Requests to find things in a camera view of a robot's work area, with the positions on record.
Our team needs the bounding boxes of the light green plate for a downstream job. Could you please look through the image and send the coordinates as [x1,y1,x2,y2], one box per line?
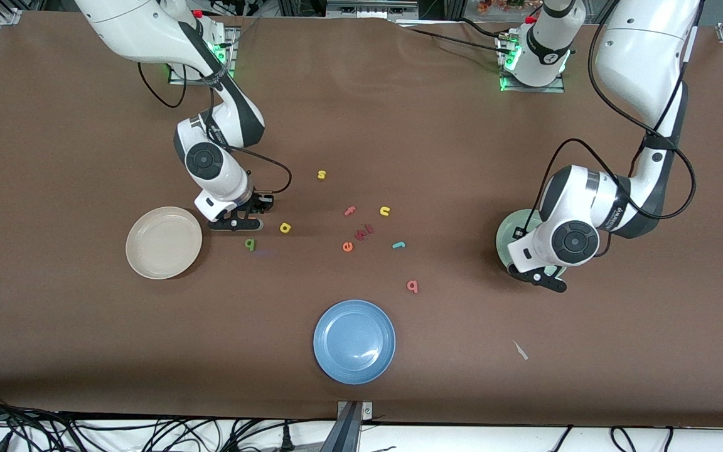
[495,209,570,281]

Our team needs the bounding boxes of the beige plate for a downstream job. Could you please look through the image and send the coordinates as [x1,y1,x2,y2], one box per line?
[126,207,203,280]

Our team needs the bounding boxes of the brown table cover sheet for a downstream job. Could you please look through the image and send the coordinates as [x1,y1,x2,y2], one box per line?
[0,11,723,429]

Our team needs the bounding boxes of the blue plate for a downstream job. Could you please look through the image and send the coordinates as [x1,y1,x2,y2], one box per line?
[313,299,397,385]

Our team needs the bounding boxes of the orange flowers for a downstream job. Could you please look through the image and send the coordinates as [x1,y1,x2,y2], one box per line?
[478,0,544,14]

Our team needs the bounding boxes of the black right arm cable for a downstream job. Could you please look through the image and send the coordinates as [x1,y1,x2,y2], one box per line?
[137,60,293,195]

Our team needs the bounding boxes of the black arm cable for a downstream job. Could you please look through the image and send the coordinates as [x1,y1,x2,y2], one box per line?
[137,60,293,195]
[525,0,696,252]

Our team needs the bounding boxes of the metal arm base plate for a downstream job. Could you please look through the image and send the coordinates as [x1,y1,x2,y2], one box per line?
[168,25,238,85]
[496,31,566,94]

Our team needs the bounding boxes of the looped black cable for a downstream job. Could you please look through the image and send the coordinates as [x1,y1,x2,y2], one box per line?
[609,426,676,452]

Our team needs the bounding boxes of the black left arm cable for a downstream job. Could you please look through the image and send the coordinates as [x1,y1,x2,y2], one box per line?
[525,0,696,252]

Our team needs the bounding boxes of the metal frame bar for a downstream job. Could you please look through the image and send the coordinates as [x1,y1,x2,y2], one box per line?
[324,0,419,19]

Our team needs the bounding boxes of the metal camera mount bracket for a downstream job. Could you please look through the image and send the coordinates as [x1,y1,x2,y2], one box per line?
[335,401,375,452]

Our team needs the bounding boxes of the black cable across table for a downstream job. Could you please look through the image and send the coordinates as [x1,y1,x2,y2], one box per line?
[396,18,516,57]

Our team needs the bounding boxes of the black cable tangle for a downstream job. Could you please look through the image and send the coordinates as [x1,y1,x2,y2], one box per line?
[0,388,337,452]

